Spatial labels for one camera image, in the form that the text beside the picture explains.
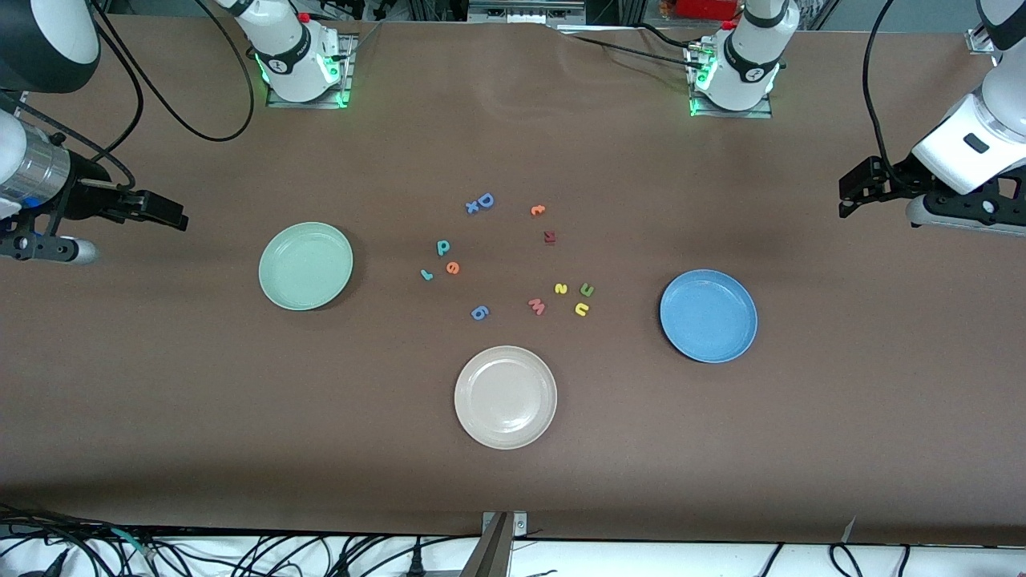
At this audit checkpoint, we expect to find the metal table bracket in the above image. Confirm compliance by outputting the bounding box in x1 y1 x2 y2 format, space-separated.
481 510 528 577

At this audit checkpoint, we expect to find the blue plate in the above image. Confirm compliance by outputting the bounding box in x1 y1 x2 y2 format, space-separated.
660 269 759 364

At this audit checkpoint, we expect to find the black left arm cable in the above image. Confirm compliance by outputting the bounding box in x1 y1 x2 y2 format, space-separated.
862 0 899 181

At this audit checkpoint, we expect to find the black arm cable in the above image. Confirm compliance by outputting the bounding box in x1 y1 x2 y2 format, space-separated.
862 0 899 181
88 0 256 189

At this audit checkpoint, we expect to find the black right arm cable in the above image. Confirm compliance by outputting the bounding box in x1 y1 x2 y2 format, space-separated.
88 0 256 189

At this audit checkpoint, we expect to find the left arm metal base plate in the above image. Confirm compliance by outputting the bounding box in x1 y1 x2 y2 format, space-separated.
688 44 774 119

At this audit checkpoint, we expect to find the brown table cover mat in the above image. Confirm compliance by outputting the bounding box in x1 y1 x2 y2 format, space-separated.
0 14 1026 547

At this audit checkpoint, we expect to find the beige plate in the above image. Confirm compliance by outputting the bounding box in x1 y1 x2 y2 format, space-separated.
454 345 558 450

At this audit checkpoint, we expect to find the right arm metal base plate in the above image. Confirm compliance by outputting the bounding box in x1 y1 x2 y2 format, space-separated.
266 34 357 109

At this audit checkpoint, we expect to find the teal cable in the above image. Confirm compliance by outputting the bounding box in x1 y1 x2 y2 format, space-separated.
108 527 157 559

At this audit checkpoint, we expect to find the black base power cable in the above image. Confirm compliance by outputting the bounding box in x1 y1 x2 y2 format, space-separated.
561 24 698 69

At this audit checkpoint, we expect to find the light green plate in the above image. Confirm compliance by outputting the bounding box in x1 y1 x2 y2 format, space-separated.
258 222 354 312

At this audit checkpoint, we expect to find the red box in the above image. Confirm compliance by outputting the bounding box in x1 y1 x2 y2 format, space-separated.
677 0 738 21

